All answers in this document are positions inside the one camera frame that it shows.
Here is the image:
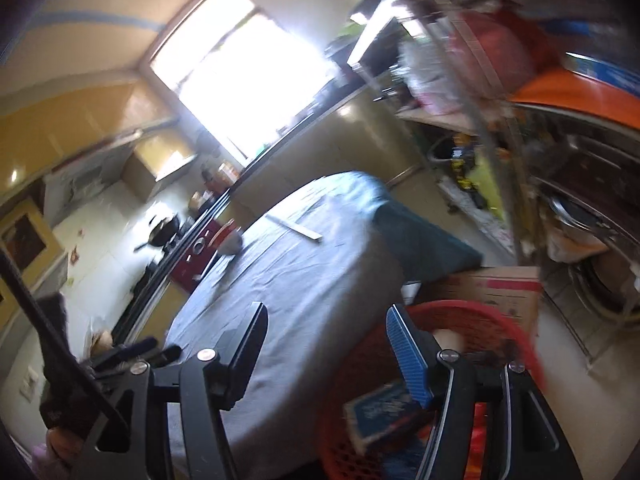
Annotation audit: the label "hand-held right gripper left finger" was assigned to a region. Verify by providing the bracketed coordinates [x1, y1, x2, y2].
[75, 301, 269, 480]

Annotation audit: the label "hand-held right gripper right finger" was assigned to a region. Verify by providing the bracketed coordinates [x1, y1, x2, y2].
[385, 302, 583, 480]

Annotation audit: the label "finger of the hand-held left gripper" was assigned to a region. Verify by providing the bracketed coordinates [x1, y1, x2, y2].
[145, 345, 183, 367]
[90, 337, 162, 367]

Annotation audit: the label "red plastic basket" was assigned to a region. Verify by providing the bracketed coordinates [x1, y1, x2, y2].
[320, 300, 547, 480]

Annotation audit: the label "blue and white carton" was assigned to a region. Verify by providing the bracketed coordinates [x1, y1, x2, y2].
[344, 382, 426, 453]

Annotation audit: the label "person's left hand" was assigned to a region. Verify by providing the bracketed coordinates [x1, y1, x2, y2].
[45, 427, 86, 466]

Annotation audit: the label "brown round object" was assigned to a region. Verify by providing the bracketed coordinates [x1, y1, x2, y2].
[90, 330, 114, 357]

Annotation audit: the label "grey tablecloth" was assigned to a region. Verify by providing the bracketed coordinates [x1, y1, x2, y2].
[164, 171, 407, 480]

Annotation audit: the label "gas stove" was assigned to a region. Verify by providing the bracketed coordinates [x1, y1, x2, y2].
[131, 240, 182, 303]

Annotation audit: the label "red and white bowl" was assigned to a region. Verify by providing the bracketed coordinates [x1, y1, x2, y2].
[212, 220, 245, 256]

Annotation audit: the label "maroon oven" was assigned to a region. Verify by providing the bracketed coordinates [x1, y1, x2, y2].
[170, 220, 226, 293]

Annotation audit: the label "blue plastic wrapper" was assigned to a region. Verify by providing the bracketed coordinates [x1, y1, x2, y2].
[380, 440, 431, 480]

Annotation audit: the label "blue tablecloth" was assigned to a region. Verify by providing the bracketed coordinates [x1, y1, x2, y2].
[345, 170, 483, 281]

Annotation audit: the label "wooden chopstick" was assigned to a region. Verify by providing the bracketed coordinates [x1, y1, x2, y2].
[268, 216, 322, 242]
[266, 214, 321, 239]

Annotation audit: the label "cardboard box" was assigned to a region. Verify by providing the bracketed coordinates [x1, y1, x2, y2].
[430, 265, 545, 341]

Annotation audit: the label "black wok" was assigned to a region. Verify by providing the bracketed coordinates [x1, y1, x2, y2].
[134, 214, 182, 252]

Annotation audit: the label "yellow framed picture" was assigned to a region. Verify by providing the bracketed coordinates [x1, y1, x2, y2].
[0, 197, 63, 311]

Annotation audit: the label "grey range hood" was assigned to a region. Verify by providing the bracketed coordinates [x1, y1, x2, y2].
[42, 157, 126, 211]

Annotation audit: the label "yellow bag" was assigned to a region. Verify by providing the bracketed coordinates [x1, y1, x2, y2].
[467, 157, 506, 216]

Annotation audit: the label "cooking oil bottle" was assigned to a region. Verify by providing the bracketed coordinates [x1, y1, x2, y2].
[435, 132, 481, 191]

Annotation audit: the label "yellow lower kitchen cabinets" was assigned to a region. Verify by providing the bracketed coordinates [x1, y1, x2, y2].
[235, 85, 421, 221]

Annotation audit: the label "metal storage rack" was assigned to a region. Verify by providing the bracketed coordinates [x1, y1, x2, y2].
[425, 0, 640, 361]

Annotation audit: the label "steel basin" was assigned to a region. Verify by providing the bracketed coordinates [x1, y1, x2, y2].
[547, 192, 621, 261]

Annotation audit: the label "window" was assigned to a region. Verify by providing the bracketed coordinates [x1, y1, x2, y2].
[147, 0, 341, 166]

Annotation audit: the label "white plastic bag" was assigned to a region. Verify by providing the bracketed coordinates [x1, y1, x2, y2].
[400, 40, 471, 116]

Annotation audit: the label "orange box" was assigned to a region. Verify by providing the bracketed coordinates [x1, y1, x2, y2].
[507, 67, 640, 133]

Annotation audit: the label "red plastic bag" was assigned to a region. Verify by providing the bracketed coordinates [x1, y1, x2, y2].
[450, 10, 536, 96]

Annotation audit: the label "white shelf rack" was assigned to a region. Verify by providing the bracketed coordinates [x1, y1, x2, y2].
[347, 10, 506, 251]

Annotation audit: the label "blue flat box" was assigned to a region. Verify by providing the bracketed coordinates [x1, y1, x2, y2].
[565, 52, 640, 103]

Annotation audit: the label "white wall switch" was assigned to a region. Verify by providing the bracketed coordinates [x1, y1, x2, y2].
[19, 366, 39, 402]

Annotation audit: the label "yellow wall cabinets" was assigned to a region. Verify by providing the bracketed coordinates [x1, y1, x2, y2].
[0, 80, 201, 196]

